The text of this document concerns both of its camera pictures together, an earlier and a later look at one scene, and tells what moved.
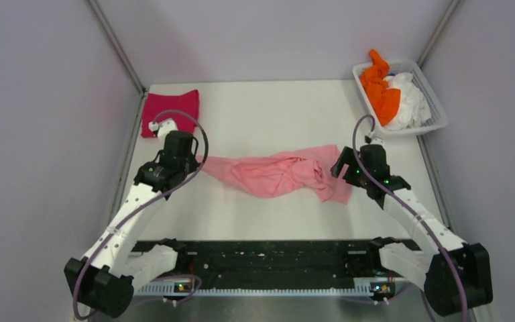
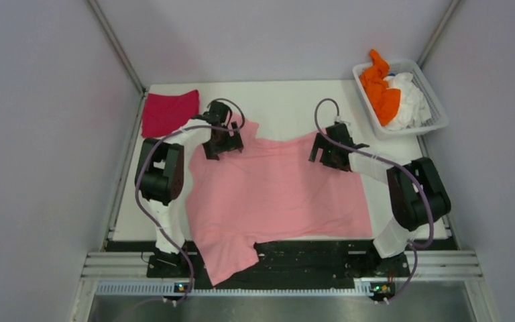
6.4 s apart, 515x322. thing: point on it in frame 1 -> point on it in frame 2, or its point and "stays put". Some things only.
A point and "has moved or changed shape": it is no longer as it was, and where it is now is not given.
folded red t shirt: (188, 103) stays put
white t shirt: (414, 111) stays put
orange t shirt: (385, 101) stays put
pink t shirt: (307, 172) has moved or changed shape
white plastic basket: (438, 119) stays put
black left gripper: (194, 162) -> (232, 142)
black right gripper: (349, 157) -> (325, 159)
